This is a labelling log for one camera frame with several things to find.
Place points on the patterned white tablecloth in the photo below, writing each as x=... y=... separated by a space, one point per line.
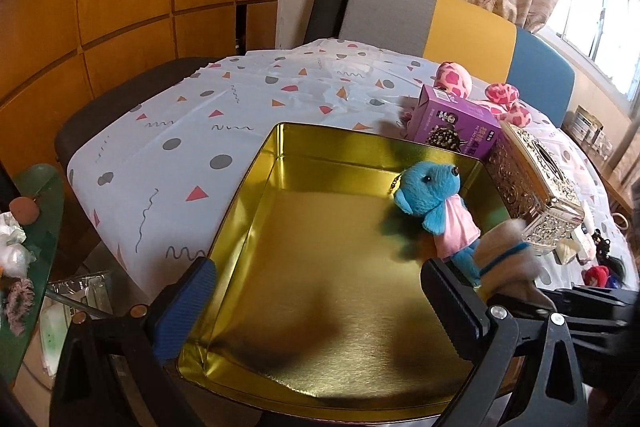
x=156 y=183

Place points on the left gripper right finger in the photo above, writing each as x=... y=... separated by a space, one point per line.
x=548 y=391

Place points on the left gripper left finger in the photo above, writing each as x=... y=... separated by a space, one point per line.
x=87 y=386

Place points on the gold metal tin tray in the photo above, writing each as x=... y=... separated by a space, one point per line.
x=318 y=310

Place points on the white towel with blue band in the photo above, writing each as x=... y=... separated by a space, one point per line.
x=509 y=266

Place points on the purple snack box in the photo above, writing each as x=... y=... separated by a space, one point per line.
x=446 y=121

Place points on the milk powder tin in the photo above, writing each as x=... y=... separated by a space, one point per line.
x=585 y=127

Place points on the black hair extension with beads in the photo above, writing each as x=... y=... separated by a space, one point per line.
x=603 y=247

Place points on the grey yellow blue sofa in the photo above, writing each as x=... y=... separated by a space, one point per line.
x=491 y=48

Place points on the ornate silver tissue box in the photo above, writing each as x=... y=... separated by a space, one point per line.
x=534 y=188

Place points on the blue plush bear toy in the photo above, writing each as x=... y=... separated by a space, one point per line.
x=430 y=192

